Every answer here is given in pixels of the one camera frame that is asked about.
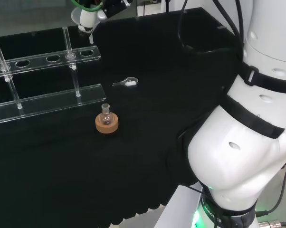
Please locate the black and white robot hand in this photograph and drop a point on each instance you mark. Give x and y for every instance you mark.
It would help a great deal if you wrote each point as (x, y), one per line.
(88, 20)

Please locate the clear plastic funnel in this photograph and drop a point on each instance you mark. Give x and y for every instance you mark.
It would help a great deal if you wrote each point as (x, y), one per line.
(74, 17)

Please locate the clear acrylic funnel stand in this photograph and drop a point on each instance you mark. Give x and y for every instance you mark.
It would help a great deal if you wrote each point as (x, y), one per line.
(50, 104)

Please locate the clear glass round-bottom flask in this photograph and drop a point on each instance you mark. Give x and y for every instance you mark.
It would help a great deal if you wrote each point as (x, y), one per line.
(106, 116)

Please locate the black bench cloth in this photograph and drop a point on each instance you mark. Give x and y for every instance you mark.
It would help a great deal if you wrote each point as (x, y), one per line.
(86, 178)

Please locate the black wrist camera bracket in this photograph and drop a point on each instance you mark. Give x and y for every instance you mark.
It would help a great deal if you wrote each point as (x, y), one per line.
(117, 8)

